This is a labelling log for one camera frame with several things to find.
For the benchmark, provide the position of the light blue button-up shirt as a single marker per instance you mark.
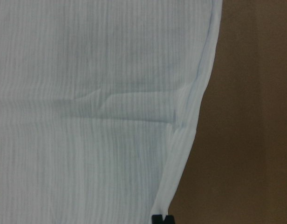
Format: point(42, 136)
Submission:
point(99, 105)

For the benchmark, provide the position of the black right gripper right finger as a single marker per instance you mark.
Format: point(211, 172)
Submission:
point(169, 219)

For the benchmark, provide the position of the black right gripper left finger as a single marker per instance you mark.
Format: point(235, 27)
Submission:
point(157, 219)

